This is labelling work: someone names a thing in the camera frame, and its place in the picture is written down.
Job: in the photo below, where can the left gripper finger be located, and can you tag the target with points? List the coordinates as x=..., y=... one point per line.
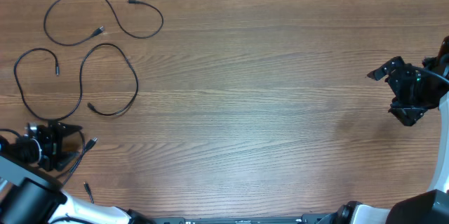
x=62, y=160
x=62, y=130

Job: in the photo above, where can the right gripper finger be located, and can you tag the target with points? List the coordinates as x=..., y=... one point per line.
x=386, y=68
x=408, y=116

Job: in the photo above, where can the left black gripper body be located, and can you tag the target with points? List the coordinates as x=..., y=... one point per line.
x=49, y=144

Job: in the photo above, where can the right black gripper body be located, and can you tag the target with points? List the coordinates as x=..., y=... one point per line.
x=412, y=91

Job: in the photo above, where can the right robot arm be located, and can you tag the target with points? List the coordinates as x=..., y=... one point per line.
x=429, y=207

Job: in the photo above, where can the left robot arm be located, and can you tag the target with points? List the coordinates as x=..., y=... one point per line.
x=37, y=197

